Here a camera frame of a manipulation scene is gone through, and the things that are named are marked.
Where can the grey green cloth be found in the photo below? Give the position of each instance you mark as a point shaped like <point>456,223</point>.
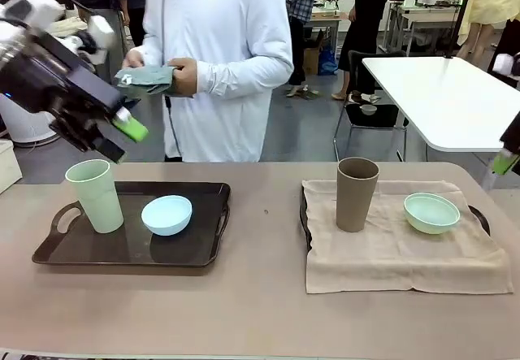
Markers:
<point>146,77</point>

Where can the person in black dress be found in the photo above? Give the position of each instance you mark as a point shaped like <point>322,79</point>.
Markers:
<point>365,18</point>

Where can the pale green bowl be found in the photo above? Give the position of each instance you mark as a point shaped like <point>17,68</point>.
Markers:
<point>430,215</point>

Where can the beige cloth mat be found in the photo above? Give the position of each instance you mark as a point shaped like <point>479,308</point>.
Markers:
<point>386,258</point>

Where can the pale green plastic cup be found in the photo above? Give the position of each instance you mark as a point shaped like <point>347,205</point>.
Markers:
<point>97,201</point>

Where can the person's left hand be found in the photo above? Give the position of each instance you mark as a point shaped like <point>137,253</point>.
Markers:
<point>186,77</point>

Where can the person's right hand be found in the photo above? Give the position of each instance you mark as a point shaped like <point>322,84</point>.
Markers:
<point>136,57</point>

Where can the light blue bowl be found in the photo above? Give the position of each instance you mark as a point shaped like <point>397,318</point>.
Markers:
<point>166,222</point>

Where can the small white bowl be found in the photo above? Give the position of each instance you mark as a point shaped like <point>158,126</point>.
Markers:
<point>369,110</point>

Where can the black plastic tray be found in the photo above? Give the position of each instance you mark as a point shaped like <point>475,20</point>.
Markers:
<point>305,213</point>

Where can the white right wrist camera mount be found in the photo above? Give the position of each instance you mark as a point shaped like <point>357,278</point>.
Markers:
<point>505,62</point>

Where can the person's left forearm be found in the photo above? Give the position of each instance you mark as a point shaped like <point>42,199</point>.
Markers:
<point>243,73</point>

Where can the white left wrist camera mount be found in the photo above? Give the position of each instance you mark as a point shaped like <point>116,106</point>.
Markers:
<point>100,31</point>

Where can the black metal chair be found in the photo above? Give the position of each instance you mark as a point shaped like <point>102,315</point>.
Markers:
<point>373,120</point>

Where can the person in white coat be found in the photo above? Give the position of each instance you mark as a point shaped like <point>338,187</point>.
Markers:
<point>219,18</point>

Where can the tall brown cup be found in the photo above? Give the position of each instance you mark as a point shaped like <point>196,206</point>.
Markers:
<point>355,201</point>

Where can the white round-cornered table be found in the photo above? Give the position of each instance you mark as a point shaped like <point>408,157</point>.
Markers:
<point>447,100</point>

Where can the person in plaid shirt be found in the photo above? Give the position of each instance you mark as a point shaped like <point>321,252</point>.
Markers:
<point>300,10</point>

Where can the person in black clothes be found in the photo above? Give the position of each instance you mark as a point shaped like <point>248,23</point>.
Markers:
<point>136,2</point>

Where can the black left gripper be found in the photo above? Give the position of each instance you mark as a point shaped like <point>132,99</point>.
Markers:
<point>61,83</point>

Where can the person's right forearm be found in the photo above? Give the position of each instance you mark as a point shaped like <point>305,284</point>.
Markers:
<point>152,43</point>

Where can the grey background workbench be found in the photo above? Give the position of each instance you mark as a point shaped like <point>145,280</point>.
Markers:
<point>426,14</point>

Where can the white storage box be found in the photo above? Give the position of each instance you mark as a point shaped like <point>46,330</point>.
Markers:
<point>9,165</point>

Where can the black tripod pole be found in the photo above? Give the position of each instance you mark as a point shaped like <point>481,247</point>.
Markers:
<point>459,14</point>

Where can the cardboard box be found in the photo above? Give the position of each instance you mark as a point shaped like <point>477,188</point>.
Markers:
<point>310,61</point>

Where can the blue bag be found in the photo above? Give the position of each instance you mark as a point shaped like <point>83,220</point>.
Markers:
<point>328,61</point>

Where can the white cylindrical air purifier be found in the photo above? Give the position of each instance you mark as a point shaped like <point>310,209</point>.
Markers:
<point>24,124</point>

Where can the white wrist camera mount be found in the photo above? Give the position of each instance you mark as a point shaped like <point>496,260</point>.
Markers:
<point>505,62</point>
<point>100,31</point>

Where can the dark brown plastic tray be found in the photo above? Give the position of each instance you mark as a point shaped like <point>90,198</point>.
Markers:
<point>122,250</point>

